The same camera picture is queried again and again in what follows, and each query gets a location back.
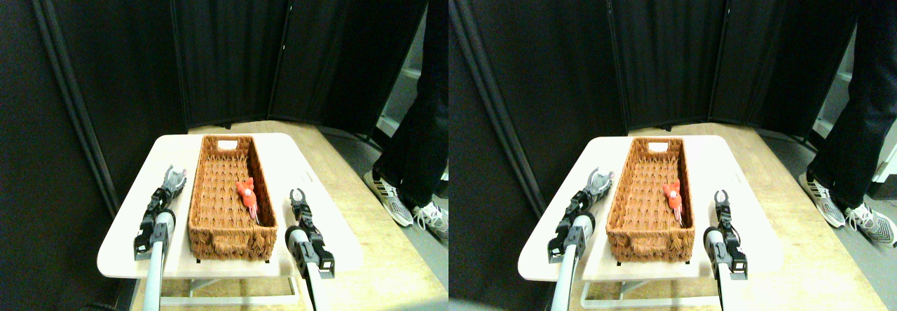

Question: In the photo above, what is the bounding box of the orange plush toy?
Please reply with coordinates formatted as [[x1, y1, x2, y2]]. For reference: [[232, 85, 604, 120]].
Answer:
[[663, 180, 684, 224], [235, 178, 260, 224]]

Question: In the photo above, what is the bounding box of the low white table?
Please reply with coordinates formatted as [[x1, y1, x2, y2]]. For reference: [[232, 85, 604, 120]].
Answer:
[[518, 136, 784, 309], [97, 134, 364, 307]]

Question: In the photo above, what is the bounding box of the brown wicker basket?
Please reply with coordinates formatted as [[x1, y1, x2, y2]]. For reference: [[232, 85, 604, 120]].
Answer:
[[606, 137, 697, 263], [187, 135, 279, 263]]

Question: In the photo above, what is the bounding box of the black curtain stand pole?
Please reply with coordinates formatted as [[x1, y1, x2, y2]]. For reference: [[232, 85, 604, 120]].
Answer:
[[25, 0, 120, 219], [706, 0, 737, 125], [167, 0, 191, 131], [604, 0, 630, 134], [267, 0, 298, 124], [448, 0, 549, 219]]

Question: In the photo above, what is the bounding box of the white shelf unit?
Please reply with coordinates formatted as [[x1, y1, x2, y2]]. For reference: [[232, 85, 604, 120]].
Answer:
[[376, 10, 449, 181], [813, 24, 897, 184]]

